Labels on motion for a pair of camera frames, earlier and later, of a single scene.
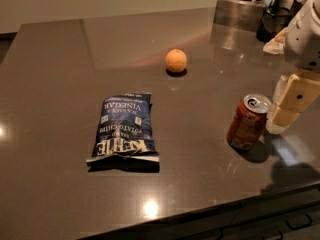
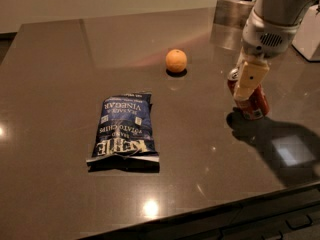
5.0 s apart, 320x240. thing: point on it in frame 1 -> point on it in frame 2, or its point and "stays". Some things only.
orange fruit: (176, 60) stays
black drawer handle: (300, 226) stays
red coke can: (248, 122) -> (255, 106)
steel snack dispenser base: (239, 13) stays
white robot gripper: (305, 42) -> (263, 41)
